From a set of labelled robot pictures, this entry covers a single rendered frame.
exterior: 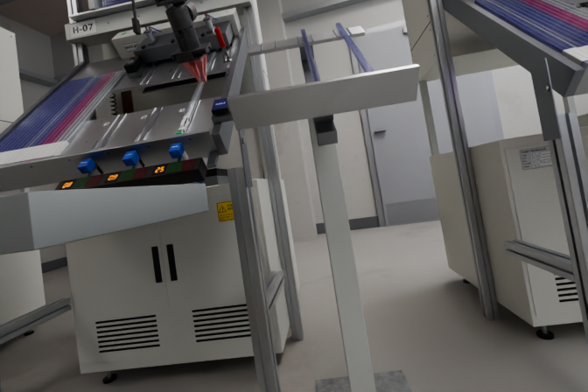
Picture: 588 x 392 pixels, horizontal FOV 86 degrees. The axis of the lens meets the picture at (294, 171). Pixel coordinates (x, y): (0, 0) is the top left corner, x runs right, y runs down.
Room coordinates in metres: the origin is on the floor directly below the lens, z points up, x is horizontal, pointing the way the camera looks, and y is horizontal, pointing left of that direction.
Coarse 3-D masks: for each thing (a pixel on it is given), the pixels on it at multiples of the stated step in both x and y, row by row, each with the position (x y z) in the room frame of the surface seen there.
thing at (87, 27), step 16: (96, 0) 1.22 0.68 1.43; (144, 0) 1.19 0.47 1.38; (80, 16) 1.22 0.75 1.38; (96, 16) 1.24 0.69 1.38; (80, 32) 1.25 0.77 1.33; (96, 32) 1.24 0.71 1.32; (240, 144) 0.71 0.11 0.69; (208, 176) 1.10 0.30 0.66; (224, 176) 1.17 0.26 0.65; (272, 272) 1.00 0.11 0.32; (272, 288) 0.84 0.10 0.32; (48, 304) 1.03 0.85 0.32; (64, 304) 1.06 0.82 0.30; (272, 304) 0.80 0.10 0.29; (16, 320) 0.91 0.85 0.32; (32, 320) 0.95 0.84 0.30; (0, 336) 0.86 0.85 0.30; (16, 336) 0.89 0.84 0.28
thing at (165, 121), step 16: (144, 112) 0.87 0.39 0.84; (160, 112) 0.85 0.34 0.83; (176, 112) 0.83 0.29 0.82; (208, 112) 0.80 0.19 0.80; (96, 128) 0.85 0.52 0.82; (112, 128) 0.83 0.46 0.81; (128, 128) 0.82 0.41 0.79; (144, 128) 0.80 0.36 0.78; (160, 128) 0.79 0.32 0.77; (176, 128) 0.77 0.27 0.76; (192, 128) 0.76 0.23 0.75; (208, 128) 0.75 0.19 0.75; (80, 144) 0.80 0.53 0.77; (96, 144) 0.78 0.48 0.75; (112, 144) 0.77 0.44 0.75
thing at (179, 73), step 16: (96, 64) 1.25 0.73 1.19; (112, 64) 1.21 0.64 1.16; (160, 64) 1.12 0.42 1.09; (176, 64) 1.09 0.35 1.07; (224, 64) 1.01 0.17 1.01; (128, 80) 1.06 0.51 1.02; (144, 80) 1.03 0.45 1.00; (160, 80) 1.01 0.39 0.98; (176, 80) 1.01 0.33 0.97; (192, 80) 1.06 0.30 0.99; (208, 80) 1.05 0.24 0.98
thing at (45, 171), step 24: (120, 144) 0.72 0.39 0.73; (144, 144) 0.71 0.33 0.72; (168, 144) 0.72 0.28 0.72; (192, 144) 0.72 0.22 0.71; (0, 168) 0.75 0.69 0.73; (24, 168) 0.75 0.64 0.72; (48, 168) 0.75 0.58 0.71; (72, 168) 0.76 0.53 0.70; (96, 168) 0.76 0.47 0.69; (120, 168) 0.76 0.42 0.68
